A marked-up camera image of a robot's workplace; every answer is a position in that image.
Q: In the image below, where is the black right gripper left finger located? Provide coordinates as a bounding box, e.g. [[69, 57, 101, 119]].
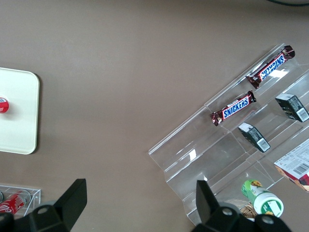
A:
[[14, 178, 88, 232]]

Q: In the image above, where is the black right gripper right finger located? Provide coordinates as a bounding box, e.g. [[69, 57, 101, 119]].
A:
[[192, 180, 244, 232]]

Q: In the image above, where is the wicker basket with foil trays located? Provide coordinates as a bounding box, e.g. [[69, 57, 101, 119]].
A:
[[238, 200, 258, 222]]

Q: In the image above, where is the cream plastic tray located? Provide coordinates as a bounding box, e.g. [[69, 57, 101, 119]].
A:
[[0, 67, 41, 155]]

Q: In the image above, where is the clear acrylic bottle rack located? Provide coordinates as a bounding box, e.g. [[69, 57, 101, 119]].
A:
[[0, 185, 42, 217]]

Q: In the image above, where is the green white plastic bottle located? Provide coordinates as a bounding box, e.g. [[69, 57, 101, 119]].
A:
[[241, 179, 284, 217]]

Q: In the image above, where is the red cola bottle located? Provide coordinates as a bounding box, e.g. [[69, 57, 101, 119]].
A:
[[0, 190, 32, 216]]

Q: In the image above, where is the clear acrylic stepped display stand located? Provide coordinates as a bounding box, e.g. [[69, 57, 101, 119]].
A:
[[148, 43, 309, 224]]

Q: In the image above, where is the small black carton box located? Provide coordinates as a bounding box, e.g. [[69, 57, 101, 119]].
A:
[[275, 93, 309, 123], [238, 122, 271, 153]]

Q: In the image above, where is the white red barcode box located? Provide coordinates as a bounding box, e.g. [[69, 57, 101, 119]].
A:
[[274, 139, 309, 193]]

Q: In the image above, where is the Snickers chocolate bar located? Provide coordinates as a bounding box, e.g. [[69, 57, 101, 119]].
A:
[[209, 90, 257, 127], [245, 45, 296, 89]]

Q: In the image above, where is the red white yogurt cup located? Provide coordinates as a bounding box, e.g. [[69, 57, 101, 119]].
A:
[[0, 96, 11, 115]]

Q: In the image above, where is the brown table cover sheet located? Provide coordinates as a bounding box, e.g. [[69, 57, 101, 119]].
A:
[[0, 0, 309, 232]]

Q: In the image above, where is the black cable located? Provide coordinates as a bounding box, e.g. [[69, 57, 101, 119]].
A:
[[265, 0, 309, 7]]

